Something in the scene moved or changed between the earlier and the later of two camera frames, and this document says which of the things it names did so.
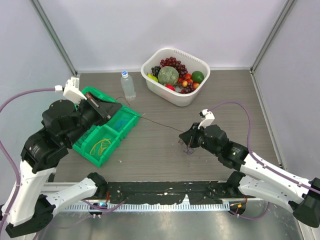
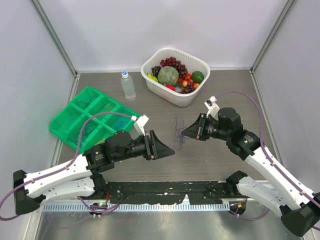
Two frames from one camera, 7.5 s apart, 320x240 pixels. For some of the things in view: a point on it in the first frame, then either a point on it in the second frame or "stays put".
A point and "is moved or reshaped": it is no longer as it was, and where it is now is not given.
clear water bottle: (127, 83) stays put
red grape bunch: (172, 61) stays put
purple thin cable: (188, 151) → (179, 125)
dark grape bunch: (155, 70) stays put
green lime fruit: (197, 76) stays put
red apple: (171, 87) stays put
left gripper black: (106, 108) → (158, 149)
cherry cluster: (187, 79) stays put
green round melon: (168, 75) stays put
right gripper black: (189, 136) → (196, 130)
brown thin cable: (146, 118) is moved or reshaped
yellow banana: (151, 76) stays put
